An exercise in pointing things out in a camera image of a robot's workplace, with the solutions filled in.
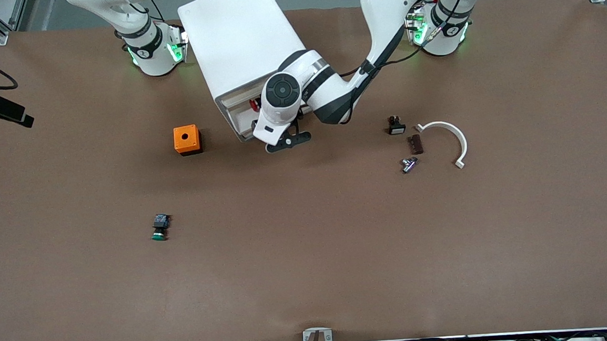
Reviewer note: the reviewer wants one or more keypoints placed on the grey metal bracket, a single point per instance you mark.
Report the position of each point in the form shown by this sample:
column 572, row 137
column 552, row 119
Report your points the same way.
column 306, row 335

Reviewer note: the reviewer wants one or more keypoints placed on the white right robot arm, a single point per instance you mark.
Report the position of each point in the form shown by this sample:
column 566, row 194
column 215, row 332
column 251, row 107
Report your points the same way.
column 154, row 58

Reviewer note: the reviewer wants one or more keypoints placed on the orange box with hole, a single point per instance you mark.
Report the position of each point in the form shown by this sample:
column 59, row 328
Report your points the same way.
column 182, row 144

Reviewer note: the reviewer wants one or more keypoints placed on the small black push switch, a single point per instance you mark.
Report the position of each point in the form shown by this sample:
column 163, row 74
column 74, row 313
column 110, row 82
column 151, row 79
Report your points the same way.
column 397, row 128

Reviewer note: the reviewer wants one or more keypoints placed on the white curved plastic bracket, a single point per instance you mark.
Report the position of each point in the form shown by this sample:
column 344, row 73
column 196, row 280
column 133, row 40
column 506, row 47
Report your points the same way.
column 440, row 124

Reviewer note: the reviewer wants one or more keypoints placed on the small silver purple part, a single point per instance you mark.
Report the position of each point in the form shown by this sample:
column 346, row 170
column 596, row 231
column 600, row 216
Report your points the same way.
column 408, row 165

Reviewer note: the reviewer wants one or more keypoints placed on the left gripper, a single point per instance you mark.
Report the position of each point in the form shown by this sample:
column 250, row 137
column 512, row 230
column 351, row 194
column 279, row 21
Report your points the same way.
column 254, row 123

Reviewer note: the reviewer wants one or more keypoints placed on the brown table cover mat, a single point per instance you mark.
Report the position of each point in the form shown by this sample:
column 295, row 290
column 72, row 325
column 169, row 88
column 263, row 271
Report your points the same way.
column 308, row 244

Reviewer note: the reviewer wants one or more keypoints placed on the brown terminal block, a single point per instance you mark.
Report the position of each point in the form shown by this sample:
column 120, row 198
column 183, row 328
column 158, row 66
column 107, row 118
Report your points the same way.
column 417, row 145

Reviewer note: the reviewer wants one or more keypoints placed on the red mushroom push button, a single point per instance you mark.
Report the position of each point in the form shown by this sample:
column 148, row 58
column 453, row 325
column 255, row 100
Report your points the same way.
column 253, row 105

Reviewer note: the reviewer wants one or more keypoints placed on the green mushroom push button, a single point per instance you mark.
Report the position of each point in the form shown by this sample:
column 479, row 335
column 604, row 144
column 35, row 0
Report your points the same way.
column 160, row 221

